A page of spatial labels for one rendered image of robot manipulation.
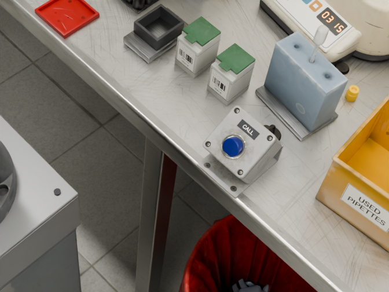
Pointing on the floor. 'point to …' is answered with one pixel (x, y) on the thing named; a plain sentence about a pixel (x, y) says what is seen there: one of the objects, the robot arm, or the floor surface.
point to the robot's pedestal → (50, 270)
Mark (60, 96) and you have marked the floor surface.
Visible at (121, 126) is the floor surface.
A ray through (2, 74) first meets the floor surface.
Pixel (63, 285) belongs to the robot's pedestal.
